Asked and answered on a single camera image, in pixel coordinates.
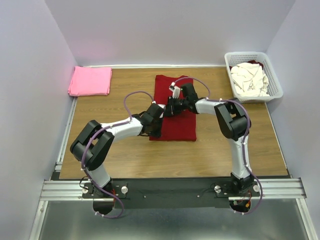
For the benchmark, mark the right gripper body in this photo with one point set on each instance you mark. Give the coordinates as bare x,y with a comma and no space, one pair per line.
176,105

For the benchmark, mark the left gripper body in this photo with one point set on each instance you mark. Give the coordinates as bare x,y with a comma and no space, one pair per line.
156,131

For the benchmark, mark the red t shirt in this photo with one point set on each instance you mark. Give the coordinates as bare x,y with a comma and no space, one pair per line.
181,127

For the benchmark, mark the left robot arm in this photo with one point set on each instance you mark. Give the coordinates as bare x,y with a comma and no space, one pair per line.
92,145

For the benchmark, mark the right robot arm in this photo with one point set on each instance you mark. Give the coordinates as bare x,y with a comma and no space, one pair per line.
234,124

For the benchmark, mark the cream white t shirt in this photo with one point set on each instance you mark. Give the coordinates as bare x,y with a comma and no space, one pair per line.
250,80

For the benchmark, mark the folded pink t shirt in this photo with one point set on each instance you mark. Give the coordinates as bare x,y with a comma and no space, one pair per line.
90,81

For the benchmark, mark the dark red shirt in basket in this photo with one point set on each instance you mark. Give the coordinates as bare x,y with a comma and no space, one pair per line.
256,62

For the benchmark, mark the white plastic basket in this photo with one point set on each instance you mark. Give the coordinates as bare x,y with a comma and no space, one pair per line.
274,88

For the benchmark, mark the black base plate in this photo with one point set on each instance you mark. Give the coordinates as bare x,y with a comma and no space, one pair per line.
185,192

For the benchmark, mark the aluminium frame rail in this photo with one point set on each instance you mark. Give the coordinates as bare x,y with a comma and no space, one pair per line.
63,213

